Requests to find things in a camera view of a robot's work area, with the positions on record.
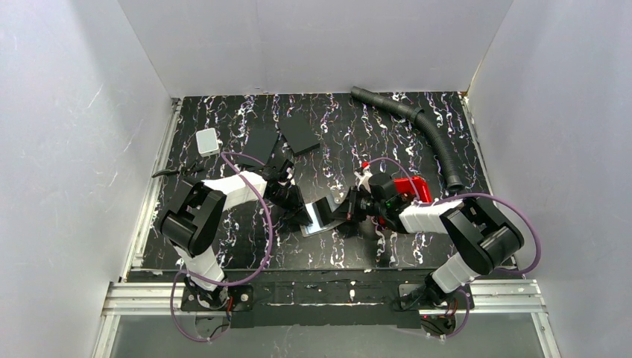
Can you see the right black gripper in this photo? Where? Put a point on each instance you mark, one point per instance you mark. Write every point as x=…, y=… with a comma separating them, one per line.
x=352, y=208

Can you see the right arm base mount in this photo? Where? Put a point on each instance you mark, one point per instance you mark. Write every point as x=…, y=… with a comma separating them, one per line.
x=449, y=324

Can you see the red plastic bin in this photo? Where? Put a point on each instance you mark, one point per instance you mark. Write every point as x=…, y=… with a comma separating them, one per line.
x=416, y=187

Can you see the black flat box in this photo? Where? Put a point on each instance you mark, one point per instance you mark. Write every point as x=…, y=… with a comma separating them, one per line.
x=259, y=145
x=299, y=135

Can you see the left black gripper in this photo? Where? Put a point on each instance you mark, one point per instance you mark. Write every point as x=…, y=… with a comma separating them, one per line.
x=294, y=203

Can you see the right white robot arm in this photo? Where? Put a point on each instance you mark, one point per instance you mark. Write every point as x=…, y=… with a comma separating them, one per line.
x=483, y=236

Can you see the grey leather card holder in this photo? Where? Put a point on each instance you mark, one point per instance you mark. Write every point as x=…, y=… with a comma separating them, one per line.
x=325, y=214

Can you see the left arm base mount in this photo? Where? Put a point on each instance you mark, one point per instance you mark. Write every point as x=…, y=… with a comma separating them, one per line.
x=233, y=299

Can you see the black flat box left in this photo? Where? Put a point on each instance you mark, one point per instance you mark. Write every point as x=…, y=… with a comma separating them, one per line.
x=259, y=145

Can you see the black flat box right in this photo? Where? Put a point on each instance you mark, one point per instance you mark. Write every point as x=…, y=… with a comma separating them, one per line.
x=299, y=135

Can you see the black pliers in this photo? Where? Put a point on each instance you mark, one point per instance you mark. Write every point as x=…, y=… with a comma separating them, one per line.
x=181, y=171

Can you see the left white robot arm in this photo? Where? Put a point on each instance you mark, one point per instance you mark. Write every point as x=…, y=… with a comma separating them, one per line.
x=191, y=218

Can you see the white square box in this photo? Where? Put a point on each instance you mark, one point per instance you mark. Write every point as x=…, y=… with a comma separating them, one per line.
x=207, y=142

